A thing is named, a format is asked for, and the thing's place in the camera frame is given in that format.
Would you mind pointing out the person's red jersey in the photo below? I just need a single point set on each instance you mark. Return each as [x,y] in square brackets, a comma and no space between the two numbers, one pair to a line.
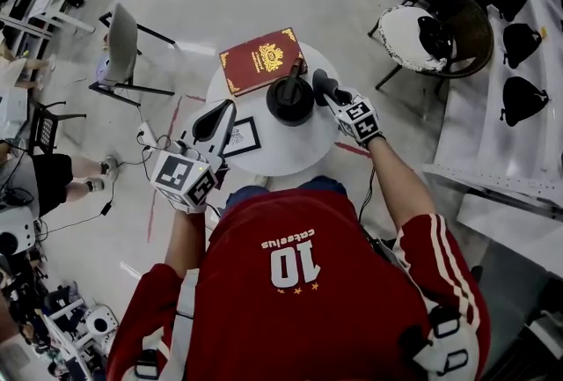
[308,326]

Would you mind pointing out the red book gold ornament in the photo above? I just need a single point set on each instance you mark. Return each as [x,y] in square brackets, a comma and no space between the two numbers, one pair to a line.
[246,62]

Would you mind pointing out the black mesh metal chair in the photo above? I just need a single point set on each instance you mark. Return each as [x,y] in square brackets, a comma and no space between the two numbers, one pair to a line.
[46,130]

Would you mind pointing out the brown wicker chair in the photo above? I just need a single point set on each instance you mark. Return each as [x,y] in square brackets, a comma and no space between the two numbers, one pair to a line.
[475,31]

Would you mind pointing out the white purple bag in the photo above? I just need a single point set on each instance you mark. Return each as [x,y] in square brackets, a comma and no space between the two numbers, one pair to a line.
[105,68]

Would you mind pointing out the white shelf rack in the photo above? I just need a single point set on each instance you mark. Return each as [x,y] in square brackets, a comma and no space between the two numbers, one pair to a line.
[475,133]

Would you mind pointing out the white power strip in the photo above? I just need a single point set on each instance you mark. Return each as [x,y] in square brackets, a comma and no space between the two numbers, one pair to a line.
[147,135]

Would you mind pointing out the white wristband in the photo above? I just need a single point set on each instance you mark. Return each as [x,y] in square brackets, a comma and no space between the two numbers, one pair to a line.
[193,208]

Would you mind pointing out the person's right forearm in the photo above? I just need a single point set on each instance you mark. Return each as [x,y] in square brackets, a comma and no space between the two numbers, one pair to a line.
[400,185]

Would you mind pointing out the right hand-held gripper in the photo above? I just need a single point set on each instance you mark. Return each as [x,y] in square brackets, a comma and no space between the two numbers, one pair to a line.
[363,126]

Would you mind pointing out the black pouch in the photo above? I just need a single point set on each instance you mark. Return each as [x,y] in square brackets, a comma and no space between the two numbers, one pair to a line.
[435,36]

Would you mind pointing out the black picture frame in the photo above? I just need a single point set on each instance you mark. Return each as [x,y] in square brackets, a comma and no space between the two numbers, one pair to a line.
[246,137]

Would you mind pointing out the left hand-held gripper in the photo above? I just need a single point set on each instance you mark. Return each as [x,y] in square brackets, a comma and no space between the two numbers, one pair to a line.
[180,183]

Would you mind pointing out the black kettle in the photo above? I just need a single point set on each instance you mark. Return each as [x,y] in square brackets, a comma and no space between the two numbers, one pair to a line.
[290,111]

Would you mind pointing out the grey shell chair black legs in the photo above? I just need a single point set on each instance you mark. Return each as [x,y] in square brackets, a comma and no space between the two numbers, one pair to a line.
[123,45]

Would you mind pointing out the person's left forearm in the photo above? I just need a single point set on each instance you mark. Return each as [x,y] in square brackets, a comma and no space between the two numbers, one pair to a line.
[184,243]

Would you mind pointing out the white round seat cushion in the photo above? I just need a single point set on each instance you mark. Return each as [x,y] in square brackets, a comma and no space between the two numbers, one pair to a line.
[400,40]

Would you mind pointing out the grey fleece cloth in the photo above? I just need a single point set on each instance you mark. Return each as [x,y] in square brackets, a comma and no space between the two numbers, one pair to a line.
[323,82]

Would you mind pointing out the row of black bags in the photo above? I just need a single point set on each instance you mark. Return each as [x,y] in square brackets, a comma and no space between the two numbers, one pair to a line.
[523,102]

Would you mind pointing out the person's blue shorts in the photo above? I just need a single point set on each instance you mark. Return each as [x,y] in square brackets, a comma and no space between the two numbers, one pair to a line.
[246,194]

